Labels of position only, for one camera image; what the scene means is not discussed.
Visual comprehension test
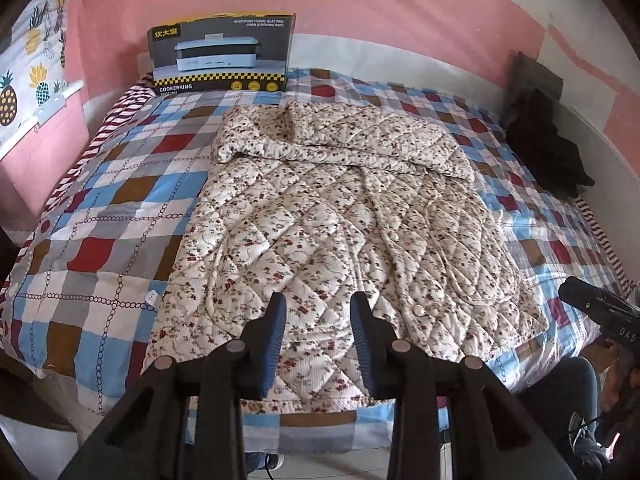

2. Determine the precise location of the person's right hand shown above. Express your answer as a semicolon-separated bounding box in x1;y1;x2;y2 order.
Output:
596;339;624;413

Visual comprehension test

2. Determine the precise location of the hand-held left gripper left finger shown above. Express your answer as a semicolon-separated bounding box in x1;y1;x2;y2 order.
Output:
60;291;288;480

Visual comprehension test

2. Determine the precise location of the person's leg in dark pants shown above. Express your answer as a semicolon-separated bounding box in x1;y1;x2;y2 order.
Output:
514;357;602;480

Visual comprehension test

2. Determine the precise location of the pile of dark clothes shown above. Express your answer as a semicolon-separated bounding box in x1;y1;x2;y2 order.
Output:
499;51;597;199

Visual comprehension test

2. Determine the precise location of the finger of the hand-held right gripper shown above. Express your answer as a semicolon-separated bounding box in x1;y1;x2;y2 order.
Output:
557;275;627;322

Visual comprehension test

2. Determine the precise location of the floral quilted blanket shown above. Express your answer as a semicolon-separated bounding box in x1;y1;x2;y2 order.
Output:
145;101;549;417

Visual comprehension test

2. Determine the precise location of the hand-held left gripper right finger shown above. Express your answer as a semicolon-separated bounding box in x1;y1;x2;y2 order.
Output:
349;291;577;480

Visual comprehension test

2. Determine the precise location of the electric cooker cardboard box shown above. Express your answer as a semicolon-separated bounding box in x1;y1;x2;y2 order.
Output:
146;10;297;95

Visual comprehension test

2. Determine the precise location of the pineapple print wall cloth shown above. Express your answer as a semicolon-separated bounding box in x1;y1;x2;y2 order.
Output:
0;0;84;157

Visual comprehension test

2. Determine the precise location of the plaid bed sheet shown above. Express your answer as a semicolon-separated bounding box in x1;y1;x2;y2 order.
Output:
0;67;640;450

